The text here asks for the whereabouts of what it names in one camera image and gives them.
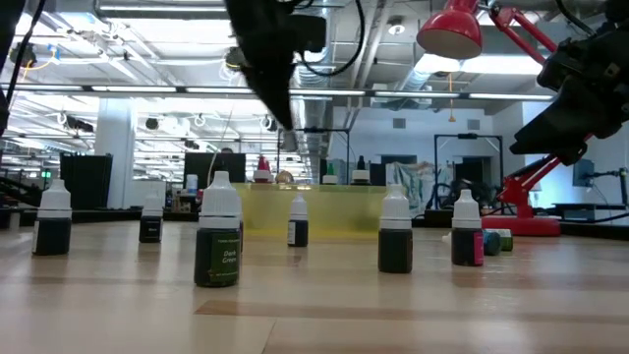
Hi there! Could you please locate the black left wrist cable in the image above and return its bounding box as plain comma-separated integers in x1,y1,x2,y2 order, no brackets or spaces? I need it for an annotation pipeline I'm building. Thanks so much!
298,0,366,79

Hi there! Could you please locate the small bottle black label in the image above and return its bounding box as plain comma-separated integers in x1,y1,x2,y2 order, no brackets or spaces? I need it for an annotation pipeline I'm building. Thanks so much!
139,192,163,245

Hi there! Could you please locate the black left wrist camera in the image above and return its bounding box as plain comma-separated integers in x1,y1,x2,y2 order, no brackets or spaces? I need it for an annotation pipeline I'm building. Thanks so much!
289,14,328,54

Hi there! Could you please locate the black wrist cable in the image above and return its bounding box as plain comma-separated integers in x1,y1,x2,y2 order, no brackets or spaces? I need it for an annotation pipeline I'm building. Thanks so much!
298,0,366,79
553,0,599,38

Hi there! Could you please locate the red desk lamp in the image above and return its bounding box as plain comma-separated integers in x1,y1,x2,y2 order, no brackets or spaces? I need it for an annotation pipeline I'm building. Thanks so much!
416,0,591,238

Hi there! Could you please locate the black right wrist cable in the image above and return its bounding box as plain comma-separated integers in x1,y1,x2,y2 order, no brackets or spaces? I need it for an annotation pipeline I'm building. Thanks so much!
553,0,599,38

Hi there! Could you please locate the black partition panel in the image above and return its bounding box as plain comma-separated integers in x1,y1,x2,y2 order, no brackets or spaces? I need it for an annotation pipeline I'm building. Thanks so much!
59,152,113,210

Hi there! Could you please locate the black ceiling device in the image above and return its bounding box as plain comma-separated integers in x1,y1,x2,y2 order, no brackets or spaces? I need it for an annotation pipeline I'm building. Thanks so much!
224,46,247,71
9,41,38,69

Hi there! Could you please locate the yellow hanging cord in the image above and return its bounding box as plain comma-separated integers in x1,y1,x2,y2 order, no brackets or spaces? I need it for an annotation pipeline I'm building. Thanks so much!
446,72,456,124

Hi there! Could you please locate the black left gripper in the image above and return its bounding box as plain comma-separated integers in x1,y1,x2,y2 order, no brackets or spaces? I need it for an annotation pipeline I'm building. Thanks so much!
225,0,297,132

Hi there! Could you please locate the small bottle pink label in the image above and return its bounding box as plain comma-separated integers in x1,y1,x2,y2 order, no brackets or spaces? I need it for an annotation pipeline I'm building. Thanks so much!
450,189,486,267

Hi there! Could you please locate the long light strip bar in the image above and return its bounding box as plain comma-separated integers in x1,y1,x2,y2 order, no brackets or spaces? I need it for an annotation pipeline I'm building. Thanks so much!
0,83,554,102

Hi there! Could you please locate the large red squeeze bottle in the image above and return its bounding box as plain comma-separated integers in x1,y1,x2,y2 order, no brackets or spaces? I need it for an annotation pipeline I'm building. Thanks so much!
253,155,272,184

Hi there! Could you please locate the black screen panel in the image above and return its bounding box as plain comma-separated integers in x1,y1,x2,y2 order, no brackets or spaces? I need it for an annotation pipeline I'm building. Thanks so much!
184,151,247,191

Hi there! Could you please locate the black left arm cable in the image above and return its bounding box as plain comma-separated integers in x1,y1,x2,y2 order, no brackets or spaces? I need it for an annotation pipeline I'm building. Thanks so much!
4,0,48,107

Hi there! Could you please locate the yellow translucent plastic bin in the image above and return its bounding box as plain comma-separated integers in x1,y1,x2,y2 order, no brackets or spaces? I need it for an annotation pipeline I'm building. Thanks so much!
234,183,394,242

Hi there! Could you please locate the small bottle dark green label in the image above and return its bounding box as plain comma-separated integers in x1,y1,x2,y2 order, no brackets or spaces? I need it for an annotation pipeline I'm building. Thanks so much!
194,170,243,289

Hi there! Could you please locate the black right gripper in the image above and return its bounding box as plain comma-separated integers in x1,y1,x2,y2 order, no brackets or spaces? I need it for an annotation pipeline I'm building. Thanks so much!
509,22,629,167

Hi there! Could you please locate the grey crumpled sheet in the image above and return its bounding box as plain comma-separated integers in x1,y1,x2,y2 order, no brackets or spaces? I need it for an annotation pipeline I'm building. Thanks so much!
385,161,456,201

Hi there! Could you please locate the white square pillar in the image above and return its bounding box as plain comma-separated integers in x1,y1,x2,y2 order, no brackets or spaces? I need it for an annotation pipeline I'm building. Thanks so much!
95,97,138,210

